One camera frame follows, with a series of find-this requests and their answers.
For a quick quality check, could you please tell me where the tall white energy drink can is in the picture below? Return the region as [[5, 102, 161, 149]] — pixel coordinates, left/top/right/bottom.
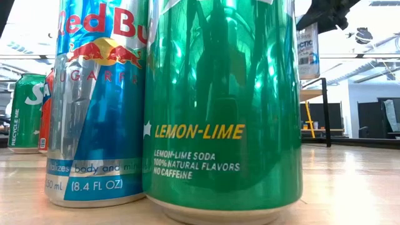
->
[[296, 21, 321, 81]]

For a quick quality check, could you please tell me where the green Sprite soda can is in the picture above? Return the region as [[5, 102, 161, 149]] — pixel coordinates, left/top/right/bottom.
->
[[7, 73, 48, 154], [142, 0, 304, 225]]

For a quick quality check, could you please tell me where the blue silver Red Bull can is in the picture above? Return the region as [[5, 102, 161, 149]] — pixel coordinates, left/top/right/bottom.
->
[[44, 0, 149, 209]]

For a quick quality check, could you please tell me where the orange Fanta soda can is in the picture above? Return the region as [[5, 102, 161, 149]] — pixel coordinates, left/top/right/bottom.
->
[[37, 67, 56, 155]]

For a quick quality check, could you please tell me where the wooden shelf with black legs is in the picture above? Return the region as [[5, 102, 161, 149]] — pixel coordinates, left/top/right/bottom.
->
[[299, 77, 333, 148]]

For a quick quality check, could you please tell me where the black hanging ceiling device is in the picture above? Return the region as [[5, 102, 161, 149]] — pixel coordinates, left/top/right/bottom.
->
[[354, 27, 374, 45]]

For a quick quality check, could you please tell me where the black office partition panel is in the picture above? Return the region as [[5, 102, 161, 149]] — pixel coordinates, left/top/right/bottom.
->
[[299, 102, 344, 131]]

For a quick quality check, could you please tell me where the black office cabinet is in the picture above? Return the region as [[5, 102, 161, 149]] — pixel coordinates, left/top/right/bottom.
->
[[357, 97, 400, 140]]

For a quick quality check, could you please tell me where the wooden background desk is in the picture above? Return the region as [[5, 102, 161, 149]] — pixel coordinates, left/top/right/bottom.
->
[[300, 128, 344, 138]]

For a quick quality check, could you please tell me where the grey plastic cover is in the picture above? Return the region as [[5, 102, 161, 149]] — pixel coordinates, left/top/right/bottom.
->
[[383, 99, 400, 133]]

